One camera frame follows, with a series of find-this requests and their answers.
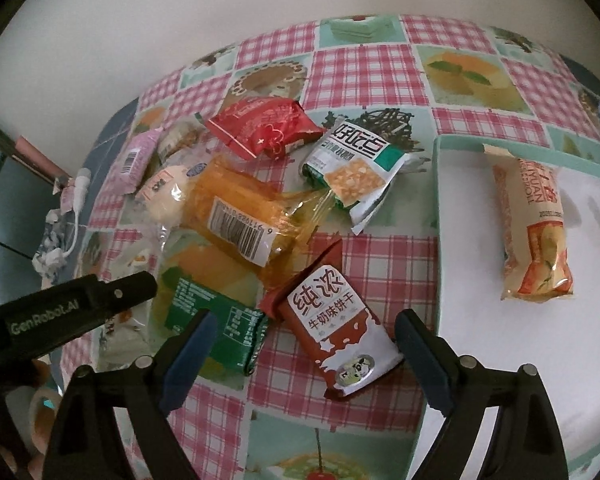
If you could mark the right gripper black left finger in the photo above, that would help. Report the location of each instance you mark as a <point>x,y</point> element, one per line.
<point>86,442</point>

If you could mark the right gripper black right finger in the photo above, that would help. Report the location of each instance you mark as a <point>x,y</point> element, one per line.
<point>525,442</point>

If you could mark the dark green snack pack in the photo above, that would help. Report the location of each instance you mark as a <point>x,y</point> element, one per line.
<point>241,329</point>

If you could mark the beige swiss roll snack pack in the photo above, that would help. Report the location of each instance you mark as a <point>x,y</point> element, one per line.
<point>536,267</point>

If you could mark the clear pack with white bun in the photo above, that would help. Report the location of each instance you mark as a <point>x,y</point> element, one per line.
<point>161,201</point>

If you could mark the dark red milk biscuit pack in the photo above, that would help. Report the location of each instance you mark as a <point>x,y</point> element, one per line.
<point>341,335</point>

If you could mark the pink snack pack with barcode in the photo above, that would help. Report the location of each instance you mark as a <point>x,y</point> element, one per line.
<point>134,161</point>

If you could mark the orange bread pack with barcode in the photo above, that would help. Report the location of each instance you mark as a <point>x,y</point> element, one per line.
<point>261,228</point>

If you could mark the green white cracker pack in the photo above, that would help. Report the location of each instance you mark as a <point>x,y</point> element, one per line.
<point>358,167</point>

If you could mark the crumpled blue white wrapper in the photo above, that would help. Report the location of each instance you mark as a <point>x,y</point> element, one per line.
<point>49,258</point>

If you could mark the white tray with green rim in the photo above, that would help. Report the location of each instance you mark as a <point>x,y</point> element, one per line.
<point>561,336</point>

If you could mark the small pink sachet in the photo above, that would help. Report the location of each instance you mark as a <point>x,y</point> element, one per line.
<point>64,187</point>

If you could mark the red snack pack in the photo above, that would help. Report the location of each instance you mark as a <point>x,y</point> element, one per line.
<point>268,126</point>

